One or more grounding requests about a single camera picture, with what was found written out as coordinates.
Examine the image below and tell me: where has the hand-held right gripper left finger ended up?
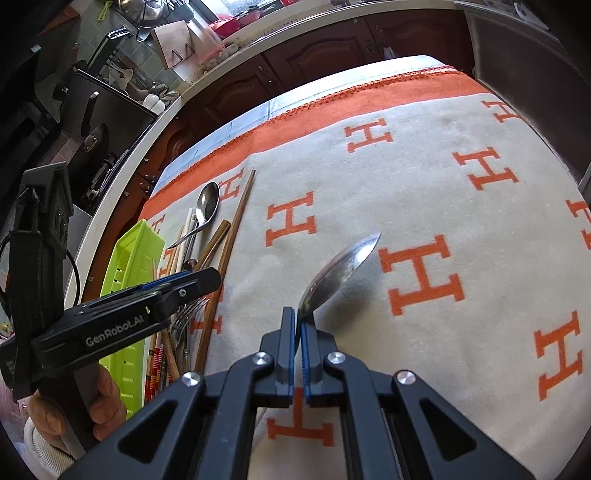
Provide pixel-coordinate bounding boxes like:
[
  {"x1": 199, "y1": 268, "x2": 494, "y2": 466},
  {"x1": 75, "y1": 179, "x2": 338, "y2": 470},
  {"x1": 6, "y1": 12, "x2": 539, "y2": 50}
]
[{"x1": 58, "y1": 307, "x2": 301, "y2": 480}]

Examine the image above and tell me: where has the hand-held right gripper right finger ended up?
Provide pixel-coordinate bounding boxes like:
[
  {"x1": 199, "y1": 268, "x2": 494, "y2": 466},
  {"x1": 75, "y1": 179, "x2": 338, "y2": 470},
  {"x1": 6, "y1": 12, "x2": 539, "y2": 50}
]
[{"x1": 300, "y1": 320, "x2": 536, "y2": 480}]

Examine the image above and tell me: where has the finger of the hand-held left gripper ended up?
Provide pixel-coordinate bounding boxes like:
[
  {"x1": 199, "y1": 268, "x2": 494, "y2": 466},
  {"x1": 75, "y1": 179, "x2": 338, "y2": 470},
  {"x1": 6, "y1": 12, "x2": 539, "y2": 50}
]
[{"x1": 150, "y1": 267, "x2": 223, "y2": 308}]

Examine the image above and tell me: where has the metal spork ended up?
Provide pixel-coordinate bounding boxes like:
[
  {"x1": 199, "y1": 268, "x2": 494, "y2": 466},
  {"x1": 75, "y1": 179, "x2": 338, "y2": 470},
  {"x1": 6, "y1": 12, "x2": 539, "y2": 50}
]
[{"x1": 172, "y1": 299, "x2": 209, "y2": 370}]

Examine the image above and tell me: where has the brown wooden chopstick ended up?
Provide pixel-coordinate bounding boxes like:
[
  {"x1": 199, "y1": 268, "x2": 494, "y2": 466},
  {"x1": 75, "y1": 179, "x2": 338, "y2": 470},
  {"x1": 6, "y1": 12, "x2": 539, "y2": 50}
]
[
  {"x1": 198, "y1": 222, "x2": 232, "y2": 274},
  {"x1": 193, "y1": 220, "x2": 227, "y2": 273}
]

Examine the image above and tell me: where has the green plastic utensil tray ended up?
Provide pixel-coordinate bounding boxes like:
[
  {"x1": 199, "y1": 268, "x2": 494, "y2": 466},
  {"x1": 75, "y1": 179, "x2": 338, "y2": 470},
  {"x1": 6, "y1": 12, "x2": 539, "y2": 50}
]
[{"x1": 99, "y1": 219, "x2": 166, "y2": 416}]

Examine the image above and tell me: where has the short-handled metal soup spoon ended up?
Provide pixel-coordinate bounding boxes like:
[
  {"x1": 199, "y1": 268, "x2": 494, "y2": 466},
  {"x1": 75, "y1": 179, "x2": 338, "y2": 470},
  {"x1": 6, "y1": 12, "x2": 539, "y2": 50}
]
[{"x1": 167, "y1": 181, "x2": 221, "y2": 250}]

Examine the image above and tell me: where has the metal spoon textured handle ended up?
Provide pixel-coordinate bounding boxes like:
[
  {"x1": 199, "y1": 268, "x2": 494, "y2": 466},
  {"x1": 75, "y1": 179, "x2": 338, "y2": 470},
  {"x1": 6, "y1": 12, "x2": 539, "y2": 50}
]
[{"x1": 298, "y1": 232, "x2": 382, "y2": 326}]

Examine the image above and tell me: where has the person's left hand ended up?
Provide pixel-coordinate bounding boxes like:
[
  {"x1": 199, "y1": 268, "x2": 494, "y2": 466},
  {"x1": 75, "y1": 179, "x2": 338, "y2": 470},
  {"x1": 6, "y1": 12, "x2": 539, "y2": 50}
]
[{"x1": 30, "y1": 367, "x2": 129, "y2": 457}]

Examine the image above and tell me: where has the orange and grey printed blanket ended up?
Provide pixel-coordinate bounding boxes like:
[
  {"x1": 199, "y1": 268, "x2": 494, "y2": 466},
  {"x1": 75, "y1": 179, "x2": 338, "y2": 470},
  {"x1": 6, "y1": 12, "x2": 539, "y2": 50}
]
[{"x1": 139, "y1": 55, "x2": 591, "y2": 480}]

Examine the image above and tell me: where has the clear container of garlic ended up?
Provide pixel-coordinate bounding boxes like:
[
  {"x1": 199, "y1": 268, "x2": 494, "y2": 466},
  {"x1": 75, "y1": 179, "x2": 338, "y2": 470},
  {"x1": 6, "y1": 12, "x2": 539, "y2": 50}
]
[{"x1": 198, "y1": 41, "x2": 237, "y2": 71}]

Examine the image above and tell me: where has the wooden knife block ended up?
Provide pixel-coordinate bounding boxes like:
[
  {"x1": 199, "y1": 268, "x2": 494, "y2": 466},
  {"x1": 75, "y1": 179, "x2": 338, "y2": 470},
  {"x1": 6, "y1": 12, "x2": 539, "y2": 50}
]
[{"x1": 151, "y1": 19, "x2": 195, "y2": 70}]

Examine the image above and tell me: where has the red bowl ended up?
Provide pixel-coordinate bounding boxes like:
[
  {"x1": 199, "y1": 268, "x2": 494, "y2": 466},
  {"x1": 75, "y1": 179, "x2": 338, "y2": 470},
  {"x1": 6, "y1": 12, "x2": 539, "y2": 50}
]
[{"x1": 208, "y1": 11, "x2": 262, "y2": 40}]

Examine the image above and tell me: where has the stainless steel pot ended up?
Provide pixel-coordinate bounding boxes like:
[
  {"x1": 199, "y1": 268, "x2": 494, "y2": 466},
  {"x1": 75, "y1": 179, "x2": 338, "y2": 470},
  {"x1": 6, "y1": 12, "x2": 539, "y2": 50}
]
[{"x1": 121, "y1": 0, "x2": 168, "y2": 29}]

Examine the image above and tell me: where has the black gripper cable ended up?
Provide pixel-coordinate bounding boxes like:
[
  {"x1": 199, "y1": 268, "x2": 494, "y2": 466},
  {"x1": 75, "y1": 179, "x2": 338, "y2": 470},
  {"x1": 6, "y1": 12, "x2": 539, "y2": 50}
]
[{"x1": 0, "y1": 233, "x2": 80, "y2": 319}]

